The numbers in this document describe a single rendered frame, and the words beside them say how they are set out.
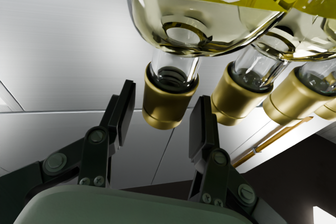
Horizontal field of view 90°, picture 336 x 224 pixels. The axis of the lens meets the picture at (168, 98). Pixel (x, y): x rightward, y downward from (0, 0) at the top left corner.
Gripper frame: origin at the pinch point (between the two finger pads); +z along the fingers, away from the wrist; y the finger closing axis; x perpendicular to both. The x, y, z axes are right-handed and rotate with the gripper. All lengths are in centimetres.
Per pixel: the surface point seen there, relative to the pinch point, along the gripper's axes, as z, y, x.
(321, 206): 45, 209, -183
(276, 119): 2.8, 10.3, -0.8
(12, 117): 7.6, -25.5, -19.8
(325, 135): 144, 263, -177
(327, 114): 4.5, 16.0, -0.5
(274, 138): 28, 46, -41
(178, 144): 19.4, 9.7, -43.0
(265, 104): 4.3, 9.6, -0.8
